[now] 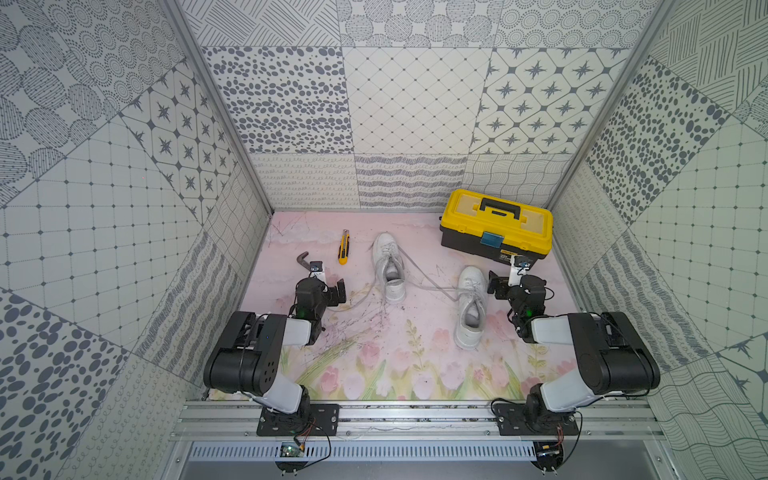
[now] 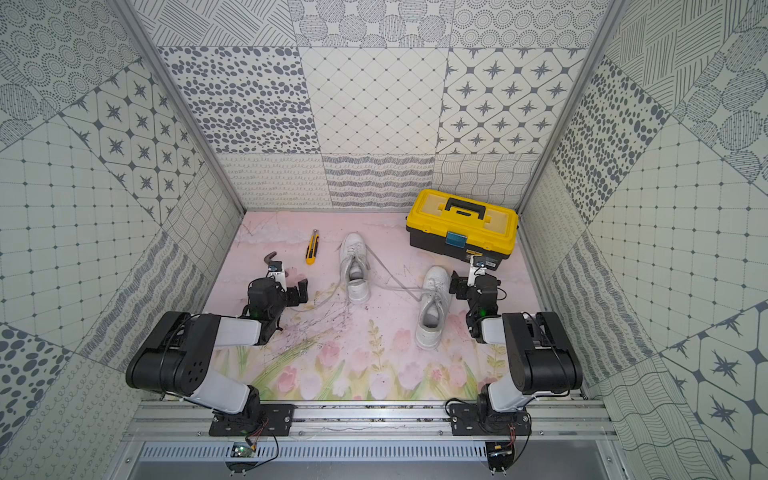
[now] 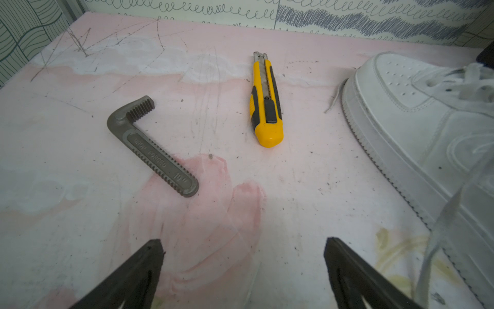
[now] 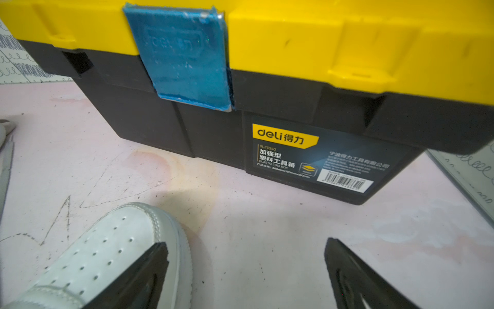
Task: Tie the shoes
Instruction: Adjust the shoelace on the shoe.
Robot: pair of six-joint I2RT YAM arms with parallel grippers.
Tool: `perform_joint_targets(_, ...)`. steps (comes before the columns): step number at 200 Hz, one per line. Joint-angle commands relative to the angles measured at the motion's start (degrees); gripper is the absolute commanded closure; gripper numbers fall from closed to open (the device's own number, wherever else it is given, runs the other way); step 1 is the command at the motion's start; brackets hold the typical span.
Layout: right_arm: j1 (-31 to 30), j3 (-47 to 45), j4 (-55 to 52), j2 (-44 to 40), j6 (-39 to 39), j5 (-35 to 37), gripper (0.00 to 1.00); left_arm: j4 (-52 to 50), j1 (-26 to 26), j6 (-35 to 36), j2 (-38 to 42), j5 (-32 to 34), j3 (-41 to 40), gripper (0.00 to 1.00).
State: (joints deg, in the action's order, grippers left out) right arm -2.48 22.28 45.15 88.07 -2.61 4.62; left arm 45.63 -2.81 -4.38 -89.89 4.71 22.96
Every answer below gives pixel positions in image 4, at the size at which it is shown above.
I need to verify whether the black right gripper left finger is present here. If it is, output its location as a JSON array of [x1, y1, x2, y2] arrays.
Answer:
[[84, 242, 169, 309]]

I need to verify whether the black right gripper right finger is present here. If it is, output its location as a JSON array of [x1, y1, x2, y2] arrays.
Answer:
[[324, 238, 418, 308]]

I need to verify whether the white sneaker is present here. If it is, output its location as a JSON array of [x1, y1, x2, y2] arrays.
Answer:
[[8, 203, 193, 308]]

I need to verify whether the pink floral table mat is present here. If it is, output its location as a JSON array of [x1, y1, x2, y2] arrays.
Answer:
[[1, 82, 493, 308]]

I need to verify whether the yellow black plastic toolbox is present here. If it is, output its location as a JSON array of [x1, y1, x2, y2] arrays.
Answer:
[[1, 1, 493, 205]]

